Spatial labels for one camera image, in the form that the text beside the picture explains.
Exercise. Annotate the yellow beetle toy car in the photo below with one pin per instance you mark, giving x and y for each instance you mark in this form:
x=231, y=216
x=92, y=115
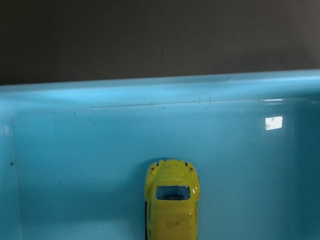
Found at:
x=171, y=196

